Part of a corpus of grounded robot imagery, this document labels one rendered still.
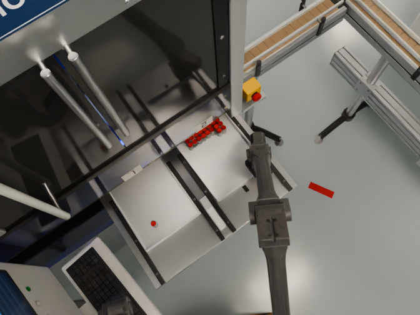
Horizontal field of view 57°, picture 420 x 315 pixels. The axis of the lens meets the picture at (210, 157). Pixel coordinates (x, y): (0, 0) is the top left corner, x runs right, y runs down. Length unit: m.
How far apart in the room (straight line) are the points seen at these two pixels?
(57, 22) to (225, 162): 1.03
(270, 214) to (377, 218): 1.68
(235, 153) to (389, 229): 1.31
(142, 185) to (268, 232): 0.81
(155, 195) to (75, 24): 0.96
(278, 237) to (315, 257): 1.55
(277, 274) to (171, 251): 0.66
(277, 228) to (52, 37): 0.65
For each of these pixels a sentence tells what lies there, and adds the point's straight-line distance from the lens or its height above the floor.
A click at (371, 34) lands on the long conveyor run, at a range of 2.01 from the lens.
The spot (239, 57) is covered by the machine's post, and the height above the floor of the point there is 1.34.
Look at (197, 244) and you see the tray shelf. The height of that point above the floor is 0.88.
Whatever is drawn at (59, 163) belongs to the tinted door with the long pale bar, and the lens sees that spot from 1.23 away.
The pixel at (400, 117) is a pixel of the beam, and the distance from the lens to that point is 2.26.
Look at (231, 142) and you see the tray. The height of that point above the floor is 0.88.
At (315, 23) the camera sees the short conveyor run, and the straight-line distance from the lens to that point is 1.94.
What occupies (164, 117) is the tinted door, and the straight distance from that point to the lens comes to 1.33.
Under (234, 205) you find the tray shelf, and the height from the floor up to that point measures 0.88.
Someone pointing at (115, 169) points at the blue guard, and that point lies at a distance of 1.44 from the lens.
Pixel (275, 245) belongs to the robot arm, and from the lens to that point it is 0.98.
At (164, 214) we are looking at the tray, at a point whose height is 0.88.
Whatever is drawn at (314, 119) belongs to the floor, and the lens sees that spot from 2.74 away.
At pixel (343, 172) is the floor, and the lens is 2.65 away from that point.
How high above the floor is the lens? 2.46
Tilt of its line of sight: 72 degrees down
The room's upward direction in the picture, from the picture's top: 10 degrees counter-clockwise
